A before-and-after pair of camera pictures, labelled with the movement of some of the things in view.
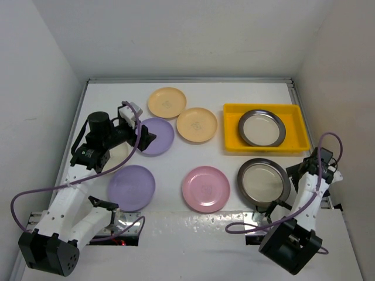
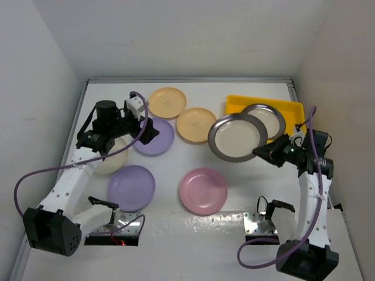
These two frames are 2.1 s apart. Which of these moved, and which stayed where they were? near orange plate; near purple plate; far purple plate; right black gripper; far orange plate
Moved: right black gripper
Stayed: near orange plate; far purple plate; far orange plate; near purple plate
